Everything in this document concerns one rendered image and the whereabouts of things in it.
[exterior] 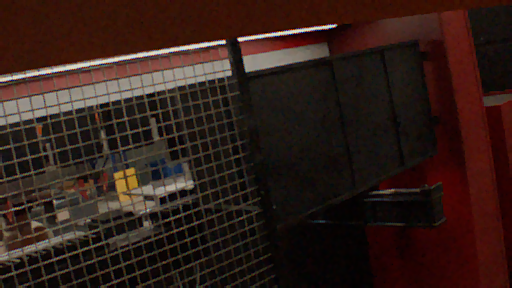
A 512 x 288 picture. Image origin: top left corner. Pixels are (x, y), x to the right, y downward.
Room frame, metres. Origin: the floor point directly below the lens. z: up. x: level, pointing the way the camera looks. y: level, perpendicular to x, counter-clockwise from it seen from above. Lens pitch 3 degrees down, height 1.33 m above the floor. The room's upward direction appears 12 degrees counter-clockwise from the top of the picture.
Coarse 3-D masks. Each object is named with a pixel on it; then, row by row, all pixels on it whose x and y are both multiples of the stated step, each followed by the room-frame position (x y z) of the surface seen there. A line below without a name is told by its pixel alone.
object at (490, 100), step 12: (492, 96) 2.87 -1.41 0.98; (504, 96) 2.76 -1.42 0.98; (492, 108) 2.43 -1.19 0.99; (504, 108) 2.43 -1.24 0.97; (492, 120) 2.44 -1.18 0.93; (504, 120) 2.41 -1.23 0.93; (492, 132) 2.45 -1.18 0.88; (504, 132) 2.40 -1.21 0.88; (492, 144) 2.45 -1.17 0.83; (504, 144) 2.41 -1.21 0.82; (492, 156) 2.46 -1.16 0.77; (504, 156) 2.41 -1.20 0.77; (504, 168) 2.42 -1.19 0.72; (504, 180) 2.43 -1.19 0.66; (504, 192) 2.43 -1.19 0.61; (504, 204) 2.44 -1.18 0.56; (504, 216) 2.44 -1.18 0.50; (504, 228) 2.45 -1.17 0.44; (504, 240) 2.46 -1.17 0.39
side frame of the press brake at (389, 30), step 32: (352, 32) 2.47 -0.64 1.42; (384, 32) 2.35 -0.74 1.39; (416, 32) 2.24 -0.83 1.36; (448, 32) 2.19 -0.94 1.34; (448, 64) 2.15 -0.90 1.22; (448, 96) 2.17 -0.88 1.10; (480, 96) 2.29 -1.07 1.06; (448, 128) 2.19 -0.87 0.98; (480, 128) 2.27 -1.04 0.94; (448, 160) 2.20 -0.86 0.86; (480, 160) 2.24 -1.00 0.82; (448, 192) 2.22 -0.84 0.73; (480, 192) 2.21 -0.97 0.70; (448, 224) 2.24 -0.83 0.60; (480, 224) 2.19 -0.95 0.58; (384, 256) 2.51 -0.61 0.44; (416, 256) 2.37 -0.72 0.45; (448, 256) 2.25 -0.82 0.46; (480, 256) 2.16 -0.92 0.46
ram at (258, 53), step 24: (192, 48) 2.13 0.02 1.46; (216, 48) 2.20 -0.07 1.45; (264, 48) 2.34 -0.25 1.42; (288, 48) 2.43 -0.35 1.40; (312, 48) 2.52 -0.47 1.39; (48, 72) 1.78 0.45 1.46; (96, 72) 1.88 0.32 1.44; (120, 72) 1.94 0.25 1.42; (168, 72) 2.05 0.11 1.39; (192, 72) 2.11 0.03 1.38; (48, 96) 1.77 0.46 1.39; (72, 96) 1.82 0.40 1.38; (120, 96) 1.92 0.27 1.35; (0, 120) 1.67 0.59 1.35
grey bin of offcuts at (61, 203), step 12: (60, 192) 4.99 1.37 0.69; (96, 192) 4.60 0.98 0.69; (60, 204) 4.37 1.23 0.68; (72, 204) 4.45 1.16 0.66; (96, 204) 4.59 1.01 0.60; (36, 216) 4.24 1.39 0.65; (60, 216) 4.37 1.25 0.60; (72, 216) 4.44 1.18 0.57; (48, 228) 4.29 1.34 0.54; (72, 228) 4.42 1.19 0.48; (84, 228) 4.49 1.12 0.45
